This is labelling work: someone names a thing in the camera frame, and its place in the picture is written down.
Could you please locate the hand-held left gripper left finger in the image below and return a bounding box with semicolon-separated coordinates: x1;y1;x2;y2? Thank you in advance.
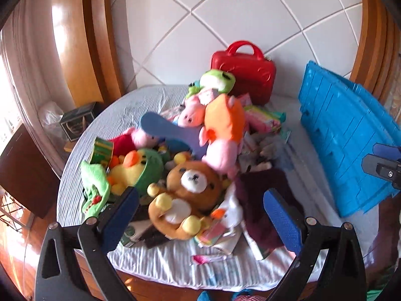
34;186;140;301

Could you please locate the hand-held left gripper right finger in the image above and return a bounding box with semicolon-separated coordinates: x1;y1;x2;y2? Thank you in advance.
263;189;367;301

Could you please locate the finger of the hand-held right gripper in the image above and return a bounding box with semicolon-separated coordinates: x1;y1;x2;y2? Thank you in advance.
361;142;401;191

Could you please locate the round wooden desktop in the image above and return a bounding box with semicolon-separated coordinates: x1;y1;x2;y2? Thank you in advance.
73;248;317;301

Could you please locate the white and green box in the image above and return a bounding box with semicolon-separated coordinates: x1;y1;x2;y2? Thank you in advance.
121;219;151;248

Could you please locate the dark maroon cloth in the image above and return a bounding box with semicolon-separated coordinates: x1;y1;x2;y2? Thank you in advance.
235;169;306;248

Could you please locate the yellow duck plush green hood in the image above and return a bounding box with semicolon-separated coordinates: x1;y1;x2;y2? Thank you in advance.
108;149;165;196

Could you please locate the green cloth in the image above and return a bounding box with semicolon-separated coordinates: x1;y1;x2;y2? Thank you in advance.
81;161;112;220

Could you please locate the white goose plush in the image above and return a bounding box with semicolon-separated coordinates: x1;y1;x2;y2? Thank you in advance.
210;183;243;229

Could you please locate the blue plastic crate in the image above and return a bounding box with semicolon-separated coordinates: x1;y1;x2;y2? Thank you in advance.
297;60;401;217

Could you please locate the green carton box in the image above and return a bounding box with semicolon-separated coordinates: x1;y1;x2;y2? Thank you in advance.
90;137;114;165

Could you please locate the pink pig plush red dress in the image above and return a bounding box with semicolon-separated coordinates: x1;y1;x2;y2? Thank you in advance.
110;127;160;160

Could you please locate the pastel tissue packet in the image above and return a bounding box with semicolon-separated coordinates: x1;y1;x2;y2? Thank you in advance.
193;218;232;248

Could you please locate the grey plush toy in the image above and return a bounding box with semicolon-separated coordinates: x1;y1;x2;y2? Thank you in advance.
243;132;284;171

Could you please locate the brown bear plush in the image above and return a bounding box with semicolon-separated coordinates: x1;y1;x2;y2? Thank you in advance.
147;152;232;241

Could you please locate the small pink packet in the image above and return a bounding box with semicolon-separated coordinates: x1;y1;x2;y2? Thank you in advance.
191;254;228;266

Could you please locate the light blue paddle-shaped plush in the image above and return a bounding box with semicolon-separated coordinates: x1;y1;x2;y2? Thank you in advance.
140;112;207;159

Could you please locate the pink tissue packet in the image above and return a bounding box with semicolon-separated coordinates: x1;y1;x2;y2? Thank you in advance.
243;105;287;134

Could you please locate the black gift box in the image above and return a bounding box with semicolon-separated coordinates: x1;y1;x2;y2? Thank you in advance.
59;102;99;141

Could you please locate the dark wooden cabinet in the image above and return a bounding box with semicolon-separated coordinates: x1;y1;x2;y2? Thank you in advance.
0;122;60;219

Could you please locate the pink pig plush orange dress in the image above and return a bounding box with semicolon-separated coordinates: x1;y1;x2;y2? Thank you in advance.
177;93;246;179

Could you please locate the green cloth bag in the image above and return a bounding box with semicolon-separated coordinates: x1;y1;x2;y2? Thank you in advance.
365;270;392;301

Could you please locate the clear plastic bag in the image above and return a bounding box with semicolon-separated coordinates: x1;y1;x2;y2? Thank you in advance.
38;100;65;132

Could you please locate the red hard carry case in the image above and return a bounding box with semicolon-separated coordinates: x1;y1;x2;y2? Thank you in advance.
211;40;277;105

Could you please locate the green frog plush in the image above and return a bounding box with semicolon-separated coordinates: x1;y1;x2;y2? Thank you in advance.
187;70;236;99

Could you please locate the wooden wall frame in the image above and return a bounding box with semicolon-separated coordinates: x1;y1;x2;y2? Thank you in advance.
349;0;397;98
52;0;137;109

